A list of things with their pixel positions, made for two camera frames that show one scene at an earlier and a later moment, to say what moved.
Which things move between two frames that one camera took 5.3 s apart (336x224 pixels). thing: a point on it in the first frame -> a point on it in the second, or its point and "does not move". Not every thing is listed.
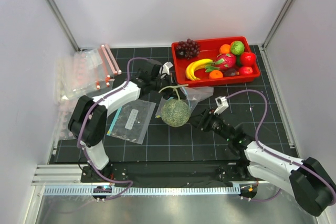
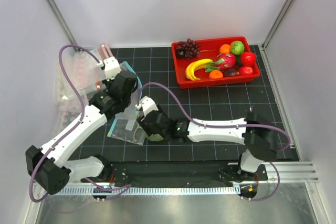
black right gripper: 203,119 -> 148,130
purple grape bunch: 188,49 does not move
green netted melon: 175,113 -> 153,137
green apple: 237,48 does not move
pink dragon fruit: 226,61 does not move
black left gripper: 169,80 -> 107,84
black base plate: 198,173 does not move
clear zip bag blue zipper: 191,96 -> 130,110
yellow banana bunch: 191,67 does not move
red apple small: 245,70 does not move
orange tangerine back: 224,49 does not move
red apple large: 248,59 does not move
